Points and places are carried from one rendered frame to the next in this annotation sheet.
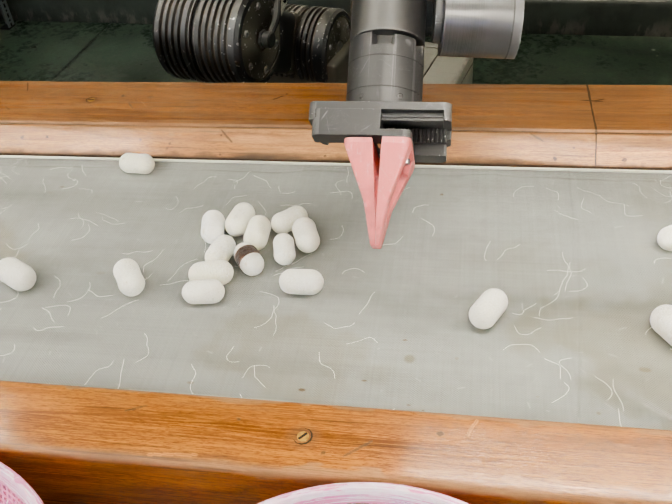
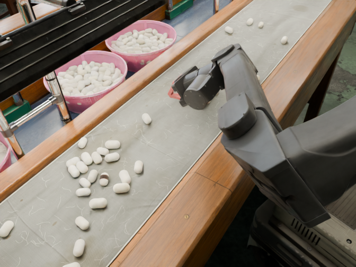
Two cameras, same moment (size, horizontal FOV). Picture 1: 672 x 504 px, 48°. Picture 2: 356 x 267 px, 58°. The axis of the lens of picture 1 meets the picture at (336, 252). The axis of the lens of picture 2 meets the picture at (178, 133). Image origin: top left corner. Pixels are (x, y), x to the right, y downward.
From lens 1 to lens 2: 102 cm
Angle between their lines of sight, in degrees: 77
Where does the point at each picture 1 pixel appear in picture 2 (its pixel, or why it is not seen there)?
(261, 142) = not seen: hidden behind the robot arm
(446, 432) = (119, 95)
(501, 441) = (110, 100)
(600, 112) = (205, 180)
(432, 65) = not seen: outside the picture
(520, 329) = (139, 124)
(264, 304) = not seen: hidden behind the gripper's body
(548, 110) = (217, 167)
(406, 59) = (192, 76)
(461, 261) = (169, 125)
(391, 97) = (185, 77)
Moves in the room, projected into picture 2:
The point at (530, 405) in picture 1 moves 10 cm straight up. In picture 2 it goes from (119, 116) to (113, 88)
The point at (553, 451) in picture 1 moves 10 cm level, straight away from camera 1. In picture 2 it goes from (103, 105) to (123, 122)
